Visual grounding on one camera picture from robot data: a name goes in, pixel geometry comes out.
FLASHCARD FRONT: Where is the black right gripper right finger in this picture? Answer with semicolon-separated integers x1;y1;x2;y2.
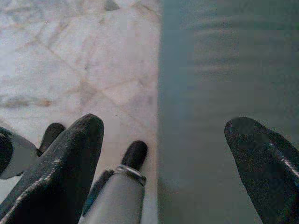
224;116;299;224

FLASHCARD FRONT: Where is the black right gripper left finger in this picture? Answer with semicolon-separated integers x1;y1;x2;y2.
0;113;104;224

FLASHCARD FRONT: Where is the silver robot left leg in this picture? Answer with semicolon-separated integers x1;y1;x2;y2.
0;123;66;180

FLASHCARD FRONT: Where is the light blue plastic kids table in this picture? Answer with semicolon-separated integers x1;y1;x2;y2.
158;0;299;224

